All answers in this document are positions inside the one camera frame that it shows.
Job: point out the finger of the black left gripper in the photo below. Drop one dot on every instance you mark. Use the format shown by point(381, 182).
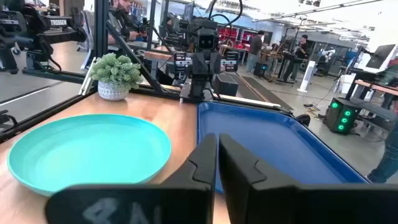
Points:
point(199, 65)
point(214, 65)

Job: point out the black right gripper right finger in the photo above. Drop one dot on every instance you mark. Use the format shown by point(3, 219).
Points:
point(280, 202)

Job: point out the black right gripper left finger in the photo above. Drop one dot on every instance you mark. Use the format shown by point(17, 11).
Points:
point(174, 202)

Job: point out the blue plastic tray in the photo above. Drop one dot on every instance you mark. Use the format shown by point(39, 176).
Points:
point(280, 143)

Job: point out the teal plastic plate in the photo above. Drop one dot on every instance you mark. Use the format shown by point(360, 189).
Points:
point(90, 152)

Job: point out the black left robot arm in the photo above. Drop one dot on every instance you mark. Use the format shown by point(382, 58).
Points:
point(199, 90)

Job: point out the black Trossen-labelled robot arm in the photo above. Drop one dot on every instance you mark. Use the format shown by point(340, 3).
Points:
point(59, 22)

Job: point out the black box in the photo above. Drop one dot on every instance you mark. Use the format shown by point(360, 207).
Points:
point(225, 85)

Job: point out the person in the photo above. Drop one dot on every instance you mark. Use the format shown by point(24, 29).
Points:
point(302, 49)
point(122, 21)
point(255, 46)
point(388, 155)

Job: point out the dark floor mat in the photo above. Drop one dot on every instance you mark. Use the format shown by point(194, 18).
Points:
point(264, 93)

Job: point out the white tower appliance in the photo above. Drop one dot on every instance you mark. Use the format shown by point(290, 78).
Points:
point(307, 76)

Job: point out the green plant in white pot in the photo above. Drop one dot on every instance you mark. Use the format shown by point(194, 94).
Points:
point(115, 74)

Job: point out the black computer with green lights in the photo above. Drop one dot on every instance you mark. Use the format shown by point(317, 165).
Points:
point(339, 115)

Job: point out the wooden desk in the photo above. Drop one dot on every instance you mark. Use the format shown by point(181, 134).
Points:
point(376, 87)

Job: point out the black computer monitor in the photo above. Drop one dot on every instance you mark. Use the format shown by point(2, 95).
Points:
point(381, 56)

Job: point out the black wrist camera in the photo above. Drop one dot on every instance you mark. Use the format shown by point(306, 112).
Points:
point(206, 40)

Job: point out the silver aluminium bracket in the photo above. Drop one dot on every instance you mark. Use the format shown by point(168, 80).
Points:
point(87, 77)

